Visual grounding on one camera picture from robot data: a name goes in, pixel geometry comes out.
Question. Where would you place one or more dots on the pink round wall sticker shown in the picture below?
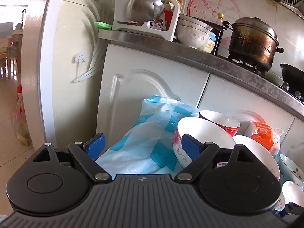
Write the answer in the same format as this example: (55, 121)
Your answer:
(201, 2)

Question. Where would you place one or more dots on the white bowl pink floral print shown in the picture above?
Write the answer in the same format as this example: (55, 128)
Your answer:
(206, 131)

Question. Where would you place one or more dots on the red patterned bowl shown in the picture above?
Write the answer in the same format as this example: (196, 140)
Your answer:
(220, 121)

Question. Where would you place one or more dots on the white plate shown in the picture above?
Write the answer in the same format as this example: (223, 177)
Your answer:
(258, 154)

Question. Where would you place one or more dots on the dark soy sauce bottle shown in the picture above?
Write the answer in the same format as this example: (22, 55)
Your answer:
(217, 35)

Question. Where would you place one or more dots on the white flower wall hook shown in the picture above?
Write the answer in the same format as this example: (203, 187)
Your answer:
(79, 58)

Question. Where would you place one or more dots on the small white floral bowl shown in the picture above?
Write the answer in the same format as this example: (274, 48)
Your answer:
(292, 168)
(293, 191)

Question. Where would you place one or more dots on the green plastic tool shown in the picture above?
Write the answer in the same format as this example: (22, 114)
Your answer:
(103, 25)

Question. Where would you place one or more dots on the red white seasoning packet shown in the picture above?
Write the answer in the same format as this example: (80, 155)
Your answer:
(161, 21)

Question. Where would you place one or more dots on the grey leaf wall decal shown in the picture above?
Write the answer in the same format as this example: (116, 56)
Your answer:
(95, 57)

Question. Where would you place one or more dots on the plastic bag with red top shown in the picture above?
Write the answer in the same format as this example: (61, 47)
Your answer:
(21, 128)

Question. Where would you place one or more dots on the white utensil rack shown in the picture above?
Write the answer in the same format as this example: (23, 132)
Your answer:
(175, 16)

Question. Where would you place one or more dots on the gas stove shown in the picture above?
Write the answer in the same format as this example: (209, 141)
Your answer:
(242, 62)

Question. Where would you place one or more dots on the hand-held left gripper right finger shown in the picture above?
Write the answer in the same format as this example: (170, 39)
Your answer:
(190, 147)

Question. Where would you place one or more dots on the white cabinet door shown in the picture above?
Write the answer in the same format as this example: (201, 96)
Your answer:
(294, 135)
(142, 80)
(237, 95)

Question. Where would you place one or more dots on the small steel ladle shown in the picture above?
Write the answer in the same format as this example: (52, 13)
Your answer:
(158, 6)

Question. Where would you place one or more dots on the blue white checked plastic tablecloth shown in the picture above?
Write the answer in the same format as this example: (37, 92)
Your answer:
(137, 147)

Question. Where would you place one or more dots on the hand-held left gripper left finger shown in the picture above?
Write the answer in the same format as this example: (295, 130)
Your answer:
(96, 144)

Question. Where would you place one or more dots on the large steel ladle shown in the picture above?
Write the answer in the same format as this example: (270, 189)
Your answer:
(140, 7)

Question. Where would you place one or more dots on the wooden chair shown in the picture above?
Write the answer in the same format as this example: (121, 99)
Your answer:
(9, 52)

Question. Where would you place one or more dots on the orange white packet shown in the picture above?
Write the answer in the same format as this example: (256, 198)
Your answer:
(263, 135)

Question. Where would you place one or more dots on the steel steamer pot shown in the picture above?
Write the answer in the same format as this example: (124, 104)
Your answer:
(254, 42)

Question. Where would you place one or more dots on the black wok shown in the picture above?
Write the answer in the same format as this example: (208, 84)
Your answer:
(293, 72)

